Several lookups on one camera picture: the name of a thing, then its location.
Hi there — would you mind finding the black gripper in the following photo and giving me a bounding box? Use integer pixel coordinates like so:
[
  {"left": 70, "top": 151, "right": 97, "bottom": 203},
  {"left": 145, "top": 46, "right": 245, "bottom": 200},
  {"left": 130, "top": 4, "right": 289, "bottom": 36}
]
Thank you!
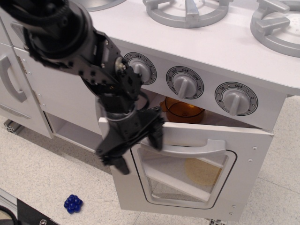
[{"left": 96, "top": 106, "right": 164, "bottom": 175}]

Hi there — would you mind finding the white toy oven door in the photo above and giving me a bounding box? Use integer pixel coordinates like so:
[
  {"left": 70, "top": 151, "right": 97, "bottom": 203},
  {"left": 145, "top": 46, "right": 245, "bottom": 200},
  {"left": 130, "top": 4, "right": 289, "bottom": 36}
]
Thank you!
[{"left": 111, "top": 122, "right": 273, "bottom": 221}]

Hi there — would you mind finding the silver oven door handle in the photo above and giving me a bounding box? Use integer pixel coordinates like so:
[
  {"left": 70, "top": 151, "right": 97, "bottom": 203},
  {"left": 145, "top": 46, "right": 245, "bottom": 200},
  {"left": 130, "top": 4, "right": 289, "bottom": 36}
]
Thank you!
[{"left": 140, "top": 139, "right": 227, "bottom": 157}]

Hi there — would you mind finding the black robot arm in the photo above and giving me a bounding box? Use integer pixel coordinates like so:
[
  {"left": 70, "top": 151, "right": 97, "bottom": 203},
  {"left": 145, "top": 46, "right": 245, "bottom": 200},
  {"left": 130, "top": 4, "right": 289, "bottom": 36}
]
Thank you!
[{"left": 0, "top": 0, "right": 164, "bottom": 175}]

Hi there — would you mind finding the orange transparent measuring cup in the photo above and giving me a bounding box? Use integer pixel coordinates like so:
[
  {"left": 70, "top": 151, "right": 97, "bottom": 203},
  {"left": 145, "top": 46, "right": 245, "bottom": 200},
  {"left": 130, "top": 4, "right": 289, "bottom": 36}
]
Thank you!
[{"left": 160, "top": 97, "right": 205, "bottom": 124}]

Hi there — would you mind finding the middle grey stove knob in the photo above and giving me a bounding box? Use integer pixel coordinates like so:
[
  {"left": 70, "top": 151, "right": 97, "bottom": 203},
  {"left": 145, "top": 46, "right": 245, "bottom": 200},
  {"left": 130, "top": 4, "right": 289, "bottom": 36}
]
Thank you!
[{"left": 166, "top": 66, "right": 204, "bottom": 99}]

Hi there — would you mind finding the grey stove knob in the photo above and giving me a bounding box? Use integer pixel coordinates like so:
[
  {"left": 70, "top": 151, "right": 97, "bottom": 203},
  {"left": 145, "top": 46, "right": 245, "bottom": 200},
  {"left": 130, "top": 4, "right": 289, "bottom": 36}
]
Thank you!
[
  {"left": 166, "top": 66, "right": 204, "bottom": 99},
  {"left": 215, "top": 82, "right": 258, "bottom": 116},
  {"left": 125, "top": 52, "right": 157, "bottom": 85}
]

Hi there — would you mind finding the blue toy berry cluster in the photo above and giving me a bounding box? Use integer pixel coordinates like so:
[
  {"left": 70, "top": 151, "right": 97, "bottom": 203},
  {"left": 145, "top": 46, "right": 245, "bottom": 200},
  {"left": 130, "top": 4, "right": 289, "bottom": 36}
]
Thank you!
[{"left": 64, "top": 194, "right": 83, "bottom": 214}]

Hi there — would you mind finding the left grey stove knob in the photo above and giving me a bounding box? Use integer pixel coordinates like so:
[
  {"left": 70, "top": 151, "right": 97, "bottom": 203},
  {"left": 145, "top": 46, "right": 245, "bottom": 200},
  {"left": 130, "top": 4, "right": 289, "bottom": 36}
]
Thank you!
[{"left": 125, "top": 52, "right": 157, "bottom": 85}]

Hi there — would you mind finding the white cabinet door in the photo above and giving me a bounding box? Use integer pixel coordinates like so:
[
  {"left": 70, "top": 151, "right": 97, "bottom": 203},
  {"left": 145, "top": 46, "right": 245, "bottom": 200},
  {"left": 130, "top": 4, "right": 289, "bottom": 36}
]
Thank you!
[
  {"left": 0, "top": 44, "right": 53, "bottom": 138},
  {"left": 15, "top": 48, "right": 102, "bottom": 140}
]

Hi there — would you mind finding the right grey stove knob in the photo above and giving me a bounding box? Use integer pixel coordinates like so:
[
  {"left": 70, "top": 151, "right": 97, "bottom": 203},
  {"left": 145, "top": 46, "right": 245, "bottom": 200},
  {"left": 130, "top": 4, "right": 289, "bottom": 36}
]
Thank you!
[{"left": 215, "top": 82, "right": 258, "bottom": 116}]

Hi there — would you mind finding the white toy kitchen unit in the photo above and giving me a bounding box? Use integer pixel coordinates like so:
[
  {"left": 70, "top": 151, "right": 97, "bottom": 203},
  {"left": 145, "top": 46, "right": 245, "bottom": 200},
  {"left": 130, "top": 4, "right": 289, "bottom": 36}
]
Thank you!
[{"left": 0, "top": 0, "right": 300, "bottom": 222}]

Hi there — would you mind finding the left white cabinet door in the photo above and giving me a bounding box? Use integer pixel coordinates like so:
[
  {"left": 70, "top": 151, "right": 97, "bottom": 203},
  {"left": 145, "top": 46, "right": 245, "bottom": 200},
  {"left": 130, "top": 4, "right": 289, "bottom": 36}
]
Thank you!
[{"left": 0, "top": 44, "right": 53, "bottom": 138}]

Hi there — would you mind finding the middle silver burner grate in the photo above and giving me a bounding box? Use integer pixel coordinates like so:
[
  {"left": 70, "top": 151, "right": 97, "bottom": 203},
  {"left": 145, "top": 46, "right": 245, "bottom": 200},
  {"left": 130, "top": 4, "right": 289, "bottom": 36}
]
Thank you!
[{"left": 143, "top": 0, "right": 231, "bottom": 29}]

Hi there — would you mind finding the silver burner grate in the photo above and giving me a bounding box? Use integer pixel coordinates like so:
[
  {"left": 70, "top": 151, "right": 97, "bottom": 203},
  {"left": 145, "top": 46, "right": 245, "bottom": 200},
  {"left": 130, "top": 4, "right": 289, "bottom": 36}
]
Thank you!
[
  {"left": 250, "top": 0, "right": 300, "bottom": 58},
  {"left": 143, "top": 0, "right": 231, "bottom": 29}
]

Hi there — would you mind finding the silver sink basin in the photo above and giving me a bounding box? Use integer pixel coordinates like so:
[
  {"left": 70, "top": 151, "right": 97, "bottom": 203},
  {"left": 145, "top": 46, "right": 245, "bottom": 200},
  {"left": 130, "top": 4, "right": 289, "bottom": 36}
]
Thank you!
[{"left": 81, "top": 0, "right": 126, "bottom": 12}]

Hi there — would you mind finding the silver vent grille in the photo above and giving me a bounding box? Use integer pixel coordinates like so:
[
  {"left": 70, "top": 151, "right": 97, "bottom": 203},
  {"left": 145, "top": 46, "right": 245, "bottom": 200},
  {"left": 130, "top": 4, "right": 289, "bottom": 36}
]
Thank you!
[{"left": 11, "top": 22, "right": 25, "bottom": 43}]

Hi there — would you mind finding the right silver burner grate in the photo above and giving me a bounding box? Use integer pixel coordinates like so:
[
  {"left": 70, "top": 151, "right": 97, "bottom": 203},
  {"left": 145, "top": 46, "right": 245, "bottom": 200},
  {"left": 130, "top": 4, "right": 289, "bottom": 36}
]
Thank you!
[{"left": 250, "top": 0, "right": 300, "bottom": 58}]

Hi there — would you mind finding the aluminium frame rail right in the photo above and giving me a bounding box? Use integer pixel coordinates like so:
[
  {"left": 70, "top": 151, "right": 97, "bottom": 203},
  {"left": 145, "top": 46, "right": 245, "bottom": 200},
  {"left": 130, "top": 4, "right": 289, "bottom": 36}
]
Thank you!
[{"left": 207, "top": 218, "right": 228, "bottom": 225}]

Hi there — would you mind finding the aluminium frame rail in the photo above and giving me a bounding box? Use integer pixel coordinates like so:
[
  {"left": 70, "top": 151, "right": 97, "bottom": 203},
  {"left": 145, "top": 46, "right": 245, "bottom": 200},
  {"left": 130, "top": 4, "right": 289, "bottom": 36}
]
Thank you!
[
  {"left": 4, "top": 120, "right": 24, "bottom": 135},
  {"left": 207, "top": 218, "right": 228, "bottom": 225}
]

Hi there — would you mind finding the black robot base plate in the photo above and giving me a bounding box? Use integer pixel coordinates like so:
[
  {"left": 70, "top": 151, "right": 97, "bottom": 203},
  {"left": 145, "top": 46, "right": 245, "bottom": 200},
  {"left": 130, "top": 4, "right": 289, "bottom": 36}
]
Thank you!
[{"left": 0, "top": 198, "right": 59, "bottom": 225}]

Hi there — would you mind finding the aluminium frame rail left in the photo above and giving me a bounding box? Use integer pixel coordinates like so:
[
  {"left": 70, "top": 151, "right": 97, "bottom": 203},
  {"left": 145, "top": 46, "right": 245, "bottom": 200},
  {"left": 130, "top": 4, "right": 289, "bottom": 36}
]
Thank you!
[{"left": 4, "top": 120, "right": 24, "bottom": 135}]

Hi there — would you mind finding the left silver door handle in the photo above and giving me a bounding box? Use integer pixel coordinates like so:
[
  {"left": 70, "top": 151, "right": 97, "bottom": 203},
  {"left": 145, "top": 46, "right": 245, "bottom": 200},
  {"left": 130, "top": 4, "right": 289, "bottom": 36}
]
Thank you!
[{"left": 0, "top": 55, "right": 27, "bottom": 103}]

